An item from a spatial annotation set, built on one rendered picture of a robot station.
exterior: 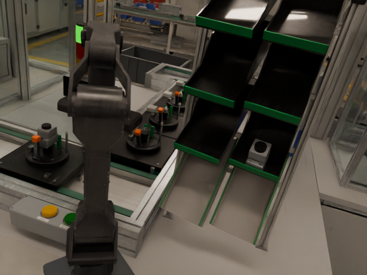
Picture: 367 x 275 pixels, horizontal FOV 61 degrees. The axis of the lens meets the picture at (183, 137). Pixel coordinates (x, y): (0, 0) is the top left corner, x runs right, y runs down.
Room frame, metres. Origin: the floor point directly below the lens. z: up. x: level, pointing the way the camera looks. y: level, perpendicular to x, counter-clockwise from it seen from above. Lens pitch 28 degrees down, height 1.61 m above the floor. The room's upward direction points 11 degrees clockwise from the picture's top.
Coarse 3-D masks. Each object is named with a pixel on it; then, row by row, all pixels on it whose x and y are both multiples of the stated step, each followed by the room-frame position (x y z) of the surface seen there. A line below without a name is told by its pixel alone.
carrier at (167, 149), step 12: (132, 132) 1.18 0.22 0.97; (144, 132) 1.08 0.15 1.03; (120, 144) 1.06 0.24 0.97; (132, 144) 1.05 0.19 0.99; (144, 144) 1.06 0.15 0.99; (156, 144) 1.08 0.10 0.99; (168, 144) 1.13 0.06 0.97; (120, 156) 0.98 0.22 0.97; (132, 156) 0.99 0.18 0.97; (144, 156) 1.01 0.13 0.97; (156, 156) 1.03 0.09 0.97; (168, 156) 1.04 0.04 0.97; (156, 168) 0.95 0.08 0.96
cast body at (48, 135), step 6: (42, 126) 0.88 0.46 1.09; (48, 126) 0.89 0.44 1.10; (54, 126) 0.91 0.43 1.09; (42, 132) 0.87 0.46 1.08; (48, 132) 0.87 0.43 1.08; (54, 132) 0.90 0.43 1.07; (48, 138) 0.87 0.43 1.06; (54, 138) 0.90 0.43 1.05; (42, 144) 0.86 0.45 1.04; (48, 144) 0.87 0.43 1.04
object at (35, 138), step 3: (36, 135) 0.85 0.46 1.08; (33, 138) 0.83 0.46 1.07; (36, 138) 0.83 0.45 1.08; (39, 138) 0.84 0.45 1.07; (42, 138) 0.86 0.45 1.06; (33, 141) 0.83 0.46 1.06; (36, 141) 0.83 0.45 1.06; (33, 144) 0.84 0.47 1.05; (36, 144) 0.83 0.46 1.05; (36, 147) 0.83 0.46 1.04; (36, 150) 0.83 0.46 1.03; (39, 150) 0.84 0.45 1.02; (36, 153) 0.83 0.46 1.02; (39, 153) 0.84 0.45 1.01; (36, 156) 0.83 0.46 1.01; (39, 156) 0.84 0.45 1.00
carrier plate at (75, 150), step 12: (24, 144) 0.94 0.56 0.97; (72, 144) 1.00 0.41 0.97; (12, 156) 0.86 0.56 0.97; (24, 156) 0.87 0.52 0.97; (72, 156) 0.92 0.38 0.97; (0, 168) 0.79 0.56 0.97; (12, 168) 0.80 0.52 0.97; (24, 168) 0.81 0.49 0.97; (36, 168) 0.82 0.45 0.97; (60, 168) 0.84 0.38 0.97; (72, 168) 0.85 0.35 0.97; (36, 180) 0.76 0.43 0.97; (48, 180) 0.77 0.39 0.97; (60, 180) 0.78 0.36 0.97
